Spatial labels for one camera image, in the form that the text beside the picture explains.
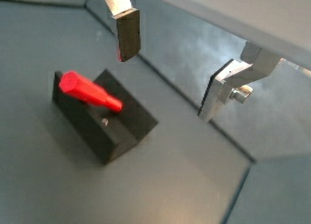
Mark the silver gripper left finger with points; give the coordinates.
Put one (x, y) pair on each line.
(127, 28)

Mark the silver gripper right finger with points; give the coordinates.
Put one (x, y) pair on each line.
(230, 82)

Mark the red peg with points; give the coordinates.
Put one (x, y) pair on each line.
(79, 87)

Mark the black angled holder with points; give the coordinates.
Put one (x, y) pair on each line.
(111, 133)

